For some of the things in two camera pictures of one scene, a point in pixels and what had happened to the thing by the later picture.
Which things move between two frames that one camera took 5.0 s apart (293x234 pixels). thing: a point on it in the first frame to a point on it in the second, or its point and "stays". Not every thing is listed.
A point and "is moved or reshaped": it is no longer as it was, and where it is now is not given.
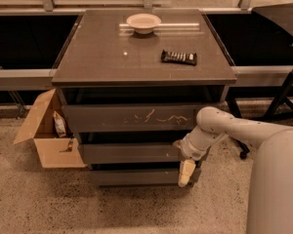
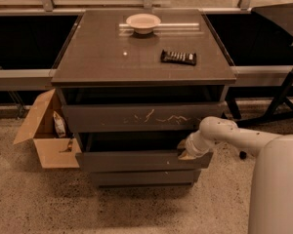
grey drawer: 105,153 is moved or reshaped
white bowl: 144,23 stays
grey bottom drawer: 136,177 stays
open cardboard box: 57,151 stays
